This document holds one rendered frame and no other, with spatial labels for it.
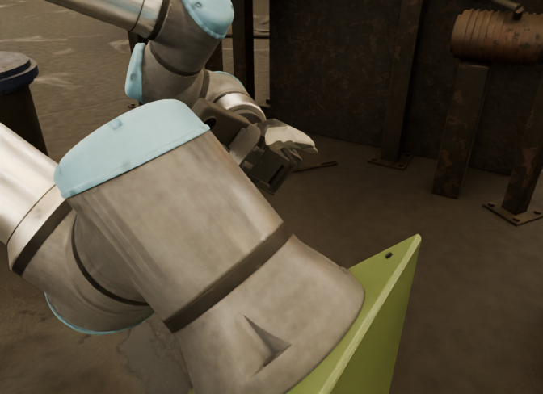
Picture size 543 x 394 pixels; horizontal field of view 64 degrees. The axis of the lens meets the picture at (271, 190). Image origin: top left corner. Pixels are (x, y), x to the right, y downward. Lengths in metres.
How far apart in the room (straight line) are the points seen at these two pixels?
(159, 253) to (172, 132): 0.10
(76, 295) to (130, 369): 0.40
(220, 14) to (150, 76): 0.16
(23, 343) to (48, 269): 0.51
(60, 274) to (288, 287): 0.27
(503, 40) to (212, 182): 1.01
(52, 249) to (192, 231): 0.21
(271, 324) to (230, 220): 0.09
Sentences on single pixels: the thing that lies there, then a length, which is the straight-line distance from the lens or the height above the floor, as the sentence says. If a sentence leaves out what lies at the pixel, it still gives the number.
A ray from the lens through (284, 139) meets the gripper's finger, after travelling 0.56.
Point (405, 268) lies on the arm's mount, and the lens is 0.45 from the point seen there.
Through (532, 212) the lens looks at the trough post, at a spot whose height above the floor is 0.01.
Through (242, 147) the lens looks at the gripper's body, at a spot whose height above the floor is 0.44.
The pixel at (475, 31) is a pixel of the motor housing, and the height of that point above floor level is 0.49.
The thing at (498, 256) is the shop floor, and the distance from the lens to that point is 1.26.
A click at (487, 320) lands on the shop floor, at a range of 1.06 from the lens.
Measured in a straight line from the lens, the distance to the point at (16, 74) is 1.23.
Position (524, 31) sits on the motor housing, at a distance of 1.29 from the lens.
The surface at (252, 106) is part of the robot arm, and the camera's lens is 0.71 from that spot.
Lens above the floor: 0.70
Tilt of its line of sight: 30 degrees down
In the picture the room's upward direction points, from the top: straight up
